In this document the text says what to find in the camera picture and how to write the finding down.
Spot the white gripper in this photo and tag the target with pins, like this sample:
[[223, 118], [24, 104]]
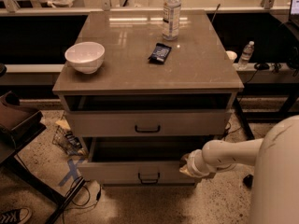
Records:
[[193, 163]]

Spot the drawer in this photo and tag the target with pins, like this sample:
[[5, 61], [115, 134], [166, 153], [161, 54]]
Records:
[[127, 161], [131, 124]]

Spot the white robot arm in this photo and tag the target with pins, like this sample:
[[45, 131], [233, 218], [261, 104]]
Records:
[[275, 158]]

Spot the grey drawer cabinet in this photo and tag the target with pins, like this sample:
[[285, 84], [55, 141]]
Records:
[[196, 76]]

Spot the black office chair base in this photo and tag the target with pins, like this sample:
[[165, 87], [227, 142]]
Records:
[[247, 181]]

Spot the black table leg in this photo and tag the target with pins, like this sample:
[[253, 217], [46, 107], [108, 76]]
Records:
[[243, 121]]

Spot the blue tape cross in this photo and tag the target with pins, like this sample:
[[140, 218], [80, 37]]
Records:
[[72, 171]]

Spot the dark blue snack packet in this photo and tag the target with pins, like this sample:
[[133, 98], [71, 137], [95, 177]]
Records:
[[160, 53]]

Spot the white paper cup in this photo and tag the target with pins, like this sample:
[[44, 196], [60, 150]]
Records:
[[232, 55]]

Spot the small water bottle on ledge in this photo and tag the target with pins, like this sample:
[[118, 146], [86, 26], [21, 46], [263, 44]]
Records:
[[245, 56]]

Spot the white bowl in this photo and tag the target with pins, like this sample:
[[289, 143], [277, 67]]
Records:
[[86, 57]]

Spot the clear water bottle on cabinet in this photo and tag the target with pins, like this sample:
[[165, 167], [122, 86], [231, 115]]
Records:
[[171, 15]]

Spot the black white sneaker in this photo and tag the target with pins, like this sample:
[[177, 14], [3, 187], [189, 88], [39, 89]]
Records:
[[16, 216]]

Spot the wire basket on floor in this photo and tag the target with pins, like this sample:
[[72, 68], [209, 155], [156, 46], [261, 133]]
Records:
[[67, 142]]

